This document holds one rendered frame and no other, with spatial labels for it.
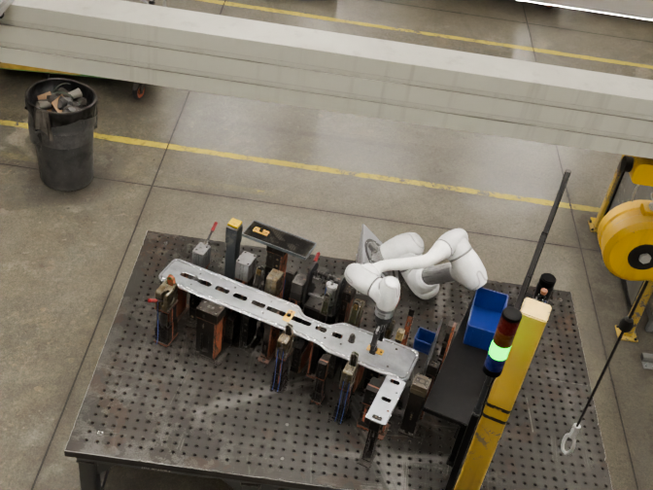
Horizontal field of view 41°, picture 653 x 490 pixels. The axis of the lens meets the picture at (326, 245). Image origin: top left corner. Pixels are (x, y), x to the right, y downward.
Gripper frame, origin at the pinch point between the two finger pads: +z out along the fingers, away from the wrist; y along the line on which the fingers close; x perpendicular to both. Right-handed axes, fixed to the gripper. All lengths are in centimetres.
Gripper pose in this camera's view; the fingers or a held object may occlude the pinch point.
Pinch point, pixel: (376, 343)
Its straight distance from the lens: 425.1
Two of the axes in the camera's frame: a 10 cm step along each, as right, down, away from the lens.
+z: -1.3, 7.6, 6.3
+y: -3.9, 5.5, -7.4
